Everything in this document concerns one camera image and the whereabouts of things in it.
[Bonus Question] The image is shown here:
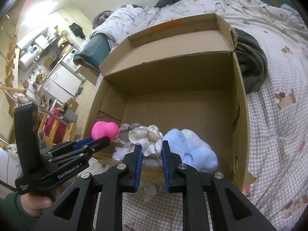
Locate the teal bed end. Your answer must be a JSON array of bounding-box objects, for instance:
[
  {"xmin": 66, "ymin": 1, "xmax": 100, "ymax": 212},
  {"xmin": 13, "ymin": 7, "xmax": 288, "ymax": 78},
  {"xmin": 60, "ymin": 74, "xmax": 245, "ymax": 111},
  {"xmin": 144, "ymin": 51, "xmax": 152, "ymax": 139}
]
[{"xmin": 73, "ymin": 34, "xmax": 111, "ymax": 74}]

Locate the white washing machine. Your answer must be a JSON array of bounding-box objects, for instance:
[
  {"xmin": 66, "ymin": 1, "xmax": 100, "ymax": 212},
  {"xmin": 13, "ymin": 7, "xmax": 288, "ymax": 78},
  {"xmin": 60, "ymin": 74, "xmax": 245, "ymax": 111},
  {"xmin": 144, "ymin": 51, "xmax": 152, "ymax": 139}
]
[{"xmin": 60, "ymin": 48, "xmax": 80, "ymax": 70}]

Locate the brown cardboard box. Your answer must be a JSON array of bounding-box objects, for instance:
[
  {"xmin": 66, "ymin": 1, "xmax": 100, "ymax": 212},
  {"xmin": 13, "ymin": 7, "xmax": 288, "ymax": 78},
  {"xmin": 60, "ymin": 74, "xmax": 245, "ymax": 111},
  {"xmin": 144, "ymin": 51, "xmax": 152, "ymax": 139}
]
[{"xmin": 83, "ymin": 13, "xmax": 251, "ymax": 190}]

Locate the small cardboard box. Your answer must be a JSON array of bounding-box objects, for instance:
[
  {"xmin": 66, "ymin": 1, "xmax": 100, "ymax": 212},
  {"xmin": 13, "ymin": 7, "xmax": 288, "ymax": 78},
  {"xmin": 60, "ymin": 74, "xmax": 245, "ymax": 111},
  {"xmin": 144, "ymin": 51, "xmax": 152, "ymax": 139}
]
[{"xmin": 66, "ymin": 98, "xmax": 79, "ymax": 112}]

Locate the grey striped cushion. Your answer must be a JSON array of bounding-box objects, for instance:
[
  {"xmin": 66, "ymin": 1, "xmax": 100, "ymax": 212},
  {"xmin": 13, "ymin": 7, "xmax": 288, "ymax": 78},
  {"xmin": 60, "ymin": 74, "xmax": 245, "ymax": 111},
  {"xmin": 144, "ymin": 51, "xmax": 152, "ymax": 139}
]
[{"xmin": 93, "ymin": 11, "xmax": 115, "ymax": 29}]

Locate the beige wooden nightstand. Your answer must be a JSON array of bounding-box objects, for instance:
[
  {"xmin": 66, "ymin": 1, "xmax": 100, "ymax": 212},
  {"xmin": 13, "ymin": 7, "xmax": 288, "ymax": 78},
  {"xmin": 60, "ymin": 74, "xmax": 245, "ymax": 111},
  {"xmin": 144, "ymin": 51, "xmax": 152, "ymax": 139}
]
[{"xmin": 74, "ymin": 63, "xmax": 101, "ymax": 87}]

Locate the grey bin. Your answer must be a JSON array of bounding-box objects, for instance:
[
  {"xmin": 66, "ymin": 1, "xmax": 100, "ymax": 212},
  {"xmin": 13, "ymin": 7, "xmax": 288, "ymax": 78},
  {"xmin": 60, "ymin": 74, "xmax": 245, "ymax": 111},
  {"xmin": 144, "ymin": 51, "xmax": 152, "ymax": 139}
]
[{"xmin": 63, "ymin": 108, "xmax": 79, "ymax": 123}]

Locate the cream frilly scrunchie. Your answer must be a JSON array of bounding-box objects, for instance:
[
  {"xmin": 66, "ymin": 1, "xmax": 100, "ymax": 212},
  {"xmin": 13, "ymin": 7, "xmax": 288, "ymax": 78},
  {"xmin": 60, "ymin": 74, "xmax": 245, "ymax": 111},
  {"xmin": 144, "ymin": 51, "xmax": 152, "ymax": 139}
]
[{"xmin": 128, "ymin": 125, "xmax": 163, "ymax": 158}]

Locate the white water heater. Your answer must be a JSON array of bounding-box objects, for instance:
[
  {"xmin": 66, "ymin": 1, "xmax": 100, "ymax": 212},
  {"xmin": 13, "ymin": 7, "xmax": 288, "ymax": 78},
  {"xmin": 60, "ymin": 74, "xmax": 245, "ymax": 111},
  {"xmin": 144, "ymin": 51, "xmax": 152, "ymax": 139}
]
[{"xmin": 19, "ymin": 53, "xmax": 40, "ymax": 70}]

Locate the white and blue plush toy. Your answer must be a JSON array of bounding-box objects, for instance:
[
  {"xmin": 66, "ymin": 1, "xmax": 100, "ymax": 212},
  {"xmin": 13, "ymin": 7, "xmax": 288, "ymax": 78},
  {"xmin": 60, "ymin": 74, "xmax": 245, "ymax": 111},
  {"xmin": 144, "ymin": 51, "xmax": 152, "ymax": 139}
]
[{"xmin": 180, "ymin": 129, "xmax": 212, "ymax": 150}]

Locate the mauve frilly scrunchie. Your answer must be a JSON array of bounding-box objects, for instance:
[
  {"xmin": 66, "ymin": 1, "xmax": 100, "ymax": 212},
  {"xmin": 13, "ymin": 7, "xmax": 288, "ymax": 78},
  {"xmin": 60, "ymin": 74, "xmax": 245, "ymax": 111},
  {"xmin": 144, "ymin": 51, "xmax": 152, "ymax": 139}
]
[{"xmin": 117, "ymin": 123, "xmax": 140, "ymax": 147}]

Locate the red case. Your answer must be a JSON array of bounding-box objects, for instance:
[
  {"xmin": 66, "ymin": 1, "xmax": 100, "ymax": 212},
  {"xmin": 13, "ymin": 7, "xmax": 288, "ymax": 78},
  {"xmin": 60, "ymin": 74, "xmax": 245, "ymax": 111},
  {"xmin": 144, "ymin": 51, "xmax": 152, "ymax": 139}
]
[{"xmin": 44, "ymin": 108, "xmax": 70, "ymax": 145}]

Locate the person's left forearm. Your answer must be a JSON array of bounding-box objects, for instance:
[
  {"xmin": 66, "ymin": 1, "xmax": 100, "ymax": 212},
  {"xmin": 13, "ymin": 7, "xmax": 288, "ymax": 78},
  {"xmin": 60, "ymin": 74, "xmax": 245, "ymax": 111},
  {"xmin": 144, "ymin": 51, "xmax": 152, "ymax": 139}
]
[{"xmin": 0, "ymin": 191, "xmax": 39, "ymax": 231}]

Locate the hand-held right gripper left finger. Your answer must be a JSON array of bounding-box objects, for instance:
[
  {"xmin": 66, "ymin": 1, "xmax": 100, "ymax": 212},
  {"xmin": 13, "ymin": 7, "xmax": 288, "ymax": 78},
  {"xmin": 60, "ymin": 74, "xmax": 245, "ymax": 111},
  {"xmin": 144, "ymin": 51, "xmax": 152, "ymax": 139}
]
[{"xmin": 49, "ymin": 144, "xmax": 145, "ymax": 231}]

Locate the pink silicone toy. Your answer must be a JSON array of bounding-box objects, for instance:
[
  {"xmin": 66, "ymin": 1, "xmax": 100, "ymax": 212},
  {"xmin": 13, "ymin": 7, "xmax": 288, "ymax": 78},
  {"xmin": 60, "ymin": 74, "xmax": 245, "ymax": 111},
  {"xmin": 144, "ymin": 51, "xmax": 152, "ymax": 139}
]
[{"xmin": 93, "ymin": 121, "xmax": 119, "ymax": 140}]

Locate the white fluffy cloth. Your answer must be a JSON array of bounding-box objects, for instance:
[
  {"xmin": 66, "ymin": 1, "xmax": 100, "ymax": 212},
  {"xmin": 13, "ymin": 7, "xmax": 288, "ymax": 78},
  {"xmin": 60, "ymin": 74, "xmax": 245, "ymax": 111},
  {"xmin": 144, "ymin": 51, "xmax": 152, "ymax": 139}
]
[{"xmin": 280, "ymin": 2, "xmax": 299, "ymax": 15}]

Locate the dark grey cloth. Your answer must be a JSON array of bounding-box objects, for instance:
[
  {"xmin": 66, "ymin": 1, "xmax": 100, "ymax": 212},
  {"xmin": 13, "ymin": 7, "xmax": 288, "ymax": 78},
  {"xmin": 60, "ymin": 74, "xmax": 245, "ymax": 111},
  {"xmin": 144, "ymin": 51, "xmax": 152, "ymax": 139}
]
[{"xmin": 232, "ymin": 28, "xmax": 269, "ymax": 94}]

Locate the white floor cabinet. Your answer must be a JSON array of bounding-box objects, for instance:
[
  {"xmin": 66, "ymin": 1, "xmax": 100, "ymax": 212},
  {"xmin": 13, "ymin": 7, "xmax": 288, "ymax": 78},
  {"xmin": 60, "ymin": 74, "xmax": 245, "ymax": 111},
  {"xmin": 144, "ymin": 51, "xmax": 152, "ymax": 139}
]
[{"xmin": 40, "ymin": 65, "xmax": 82, "ymax": 97}]

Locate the black hanging garment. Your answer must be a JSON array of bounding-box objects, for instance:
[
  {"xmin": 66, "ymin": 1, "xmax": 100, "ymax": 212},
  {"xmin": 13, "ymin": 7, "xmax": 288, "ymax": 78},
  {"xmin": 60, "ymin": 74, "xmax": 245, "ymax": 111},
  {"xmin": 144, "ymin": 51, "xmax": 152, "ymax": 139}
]
[{"xmin": 69, "ymin": 23, "xmax": 86, "ymax": 39}]

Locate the plush doll with blue limbs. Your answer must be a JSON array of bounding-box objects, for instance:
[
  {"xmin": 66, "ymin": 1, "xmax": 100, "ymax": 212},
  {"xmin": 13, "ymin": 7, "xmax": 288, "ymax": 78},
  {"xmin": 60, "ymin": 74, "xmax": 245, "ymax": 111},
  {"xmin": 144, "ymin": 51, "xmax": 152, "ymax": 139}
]
[{"xmin": 162, "ymin": 128, "xmax": 218, "ymax": 172}]

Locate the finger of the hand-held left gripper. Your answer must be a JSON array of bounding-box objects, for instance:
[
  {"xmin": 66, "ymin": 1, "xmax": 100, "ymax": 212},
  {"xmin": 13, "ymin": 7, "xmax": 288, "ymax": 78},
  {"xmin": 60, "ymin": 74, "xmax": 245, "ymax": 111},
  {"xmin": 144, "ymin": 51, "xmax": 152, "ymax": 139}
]
[
  {"xmin": 49, "ymin": 137, "xmax": 111, "ymax": 160},
  {"xmin": 41, "ymin": 136, "xmax": 97, "ymax": 156}
]

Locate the white sock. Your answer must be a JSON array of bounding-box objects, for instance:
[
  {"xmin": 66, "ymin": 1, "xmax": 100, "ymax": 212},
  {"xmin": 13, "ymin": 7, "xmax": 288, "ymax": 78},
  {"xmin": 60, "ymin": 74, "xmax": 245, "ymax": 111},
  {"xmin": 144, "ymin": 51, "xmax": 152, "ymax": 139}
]
[{"xmin": 113, "ymin": 146, "xmax": 135, "ymax": 161}]

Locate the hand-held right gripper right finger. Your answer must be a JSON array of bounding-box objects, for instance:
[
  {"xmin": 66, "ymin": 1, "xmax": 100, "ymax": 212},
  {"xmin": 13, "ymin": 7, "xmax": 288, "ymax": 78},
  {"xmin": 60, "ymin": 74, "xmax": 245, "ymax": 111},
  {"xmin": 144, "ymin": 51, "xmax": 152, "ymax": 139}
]
[{"xmin": 162, "ymin": 141, "xmax": 277, "ymax": 231}]

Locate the person's left hand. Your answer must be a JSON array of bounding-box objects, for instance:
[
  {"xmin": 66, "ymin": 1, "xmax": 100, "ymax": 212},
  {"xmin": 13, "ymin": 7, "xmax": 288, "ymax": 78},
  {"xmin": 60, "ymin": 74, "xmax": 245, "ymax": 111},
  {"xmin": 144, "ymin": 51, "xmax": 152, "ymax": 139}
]
[{"xmin": 20, "ymin": 185, "xmax": 65, "ymax": 218}]

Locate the white printed duvet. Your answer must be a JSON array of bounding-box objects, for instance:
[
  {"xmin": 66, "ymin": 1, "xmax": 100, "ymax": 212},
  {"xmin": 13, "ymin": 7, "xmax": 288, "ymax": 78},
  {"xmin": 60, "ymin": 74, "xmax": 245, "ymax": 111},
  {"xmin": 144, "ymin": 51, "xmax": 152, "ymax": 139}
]
[{"xmin": 93, "ymin": 0, "xmax": 248, "ymax": 46}]

